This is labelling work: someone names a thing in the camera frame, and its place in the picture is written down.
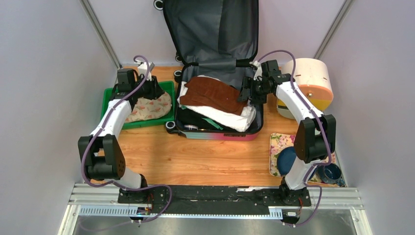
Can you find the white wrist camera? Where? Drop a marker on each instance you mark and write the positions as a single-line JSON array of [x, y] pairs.
[[258, 70], [142, 69]]

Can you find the dark blue cup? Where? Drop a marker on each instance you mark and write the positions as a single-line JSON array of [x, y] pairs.
[[331, 174]]

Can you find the dark blue plate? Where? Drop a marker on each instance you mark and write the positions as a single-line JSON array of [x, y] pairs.
[[285, 160]]

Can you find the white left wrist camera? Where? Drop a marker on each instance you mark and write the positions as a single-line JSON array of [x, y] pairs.
[[142, 69]]

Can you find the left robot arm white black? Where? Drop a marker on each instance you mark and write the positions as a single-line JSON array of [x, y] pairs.
[[102, 160]]

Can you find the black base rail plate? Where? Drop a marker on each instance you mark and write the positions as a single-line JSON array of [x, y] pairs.
[[214, 200]]

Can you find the black clothing in suitcase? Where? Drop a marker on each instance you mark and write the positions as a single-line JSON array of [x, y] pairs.
[[190, 117]]

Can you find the green plastic tray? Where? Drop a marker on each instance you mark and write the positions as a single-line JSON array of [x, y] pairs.
[[169, 88]]

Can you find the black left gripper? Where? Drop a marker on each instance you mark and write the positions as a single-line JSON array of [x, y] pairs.
[[155, 89]]

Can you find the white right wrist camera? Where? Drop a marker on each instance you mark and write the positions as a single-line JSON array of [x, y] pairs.
[[258, 70]]

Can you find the round pastel drawer cabinet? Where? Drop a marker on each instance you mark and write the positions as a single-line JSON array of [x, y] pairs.
[[311, 76]]

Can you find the white folded cloth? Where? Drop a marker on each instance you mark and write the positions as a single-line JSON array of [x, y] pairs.
[[240, 123]]

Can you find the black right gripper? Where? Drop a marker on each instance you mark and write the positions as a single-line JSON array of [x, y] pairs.
[[256, 99]]

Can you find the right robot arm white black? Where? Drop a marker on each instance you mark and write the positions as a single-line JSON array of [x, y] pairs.
[[315, 137]]

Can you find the floral pattern tray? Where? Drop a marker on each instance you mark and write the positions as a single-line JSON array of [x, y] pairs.
[[280, 141]]

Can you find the brown cloth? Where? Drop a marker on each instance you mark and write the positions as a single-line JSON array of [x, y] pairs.
[[206, 91]]

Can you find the floral beige fabric pouch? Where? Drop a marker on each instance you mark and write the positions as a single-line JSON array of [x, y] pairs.
[[146, 109]]

